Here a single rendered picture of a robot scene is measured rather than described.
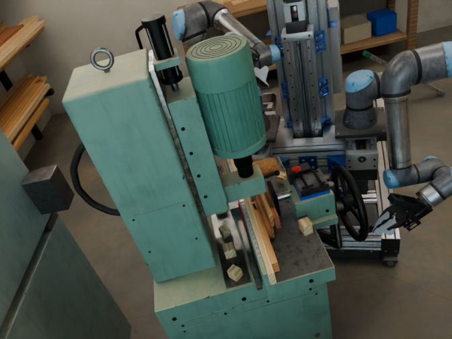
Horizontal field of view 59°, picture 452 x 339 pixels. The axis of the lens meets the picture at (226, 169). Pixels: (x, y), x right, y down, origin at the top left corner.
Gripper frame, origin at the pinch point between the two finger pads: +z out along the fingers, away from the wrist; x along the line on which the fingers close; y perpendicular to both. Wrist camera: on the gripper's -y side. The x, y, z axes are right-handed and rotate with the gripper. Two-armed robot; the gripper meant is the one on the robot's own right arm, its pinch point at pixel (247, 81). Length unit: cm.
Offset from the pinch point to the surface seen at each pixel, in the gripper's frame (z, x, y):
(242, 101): 20.4, -6.5, 0.4
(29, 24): -292, -107, -110
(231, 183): 14.6, 5.2, -28.9
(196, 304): 34, 6, -65
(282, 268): 39, 22, -38
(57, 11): -330, -90, -100
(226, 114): 20.4, -8.9, -4.8
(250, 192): 15.7, 12.4, -29.5
